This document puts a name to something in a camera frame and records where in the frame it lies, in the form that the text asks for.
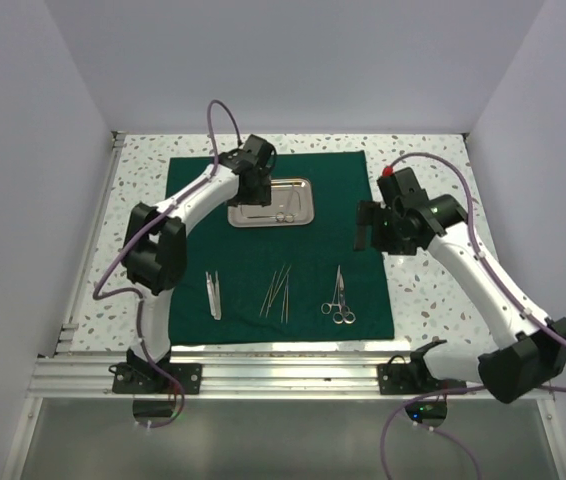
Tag aluminium mounting rail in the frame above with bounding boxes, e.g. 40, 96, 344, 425
27, 349, 549, 401

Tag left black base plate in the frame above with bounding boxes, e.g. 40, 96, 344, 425
108, 362, 202, 395

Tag steel instrument tray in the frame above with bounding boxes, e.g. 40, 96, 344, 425
227, 177, 315, 228

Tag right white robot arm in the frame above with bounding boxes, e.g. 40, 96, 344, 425
354, 167, 566, 404

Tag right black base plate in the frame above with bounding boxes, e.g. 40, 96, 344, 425
376, 362, 467, 395

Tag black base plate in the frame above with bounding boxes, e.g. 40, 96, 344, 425
108, 362, 202, 395
376, 362, 467, 395

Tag dark green surgical cloth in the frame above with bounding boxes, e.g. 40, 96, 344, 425
169, 151, 395, 346

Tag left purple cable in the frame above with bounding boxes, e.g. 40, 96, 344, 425
92, 99, 187, 431

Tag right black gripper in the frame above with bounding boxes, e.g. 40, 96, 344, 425
354, 199, 417, 256

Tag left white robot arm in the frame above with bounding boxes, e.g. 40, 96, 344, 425
121, 135, 277, 393

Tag steel ring-handled forceps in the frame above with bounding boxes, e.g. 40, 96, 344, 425
321, 265, 342, 315

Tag small steel scissors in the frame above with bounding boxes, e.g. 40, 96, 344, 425
274, 184, 300, 223

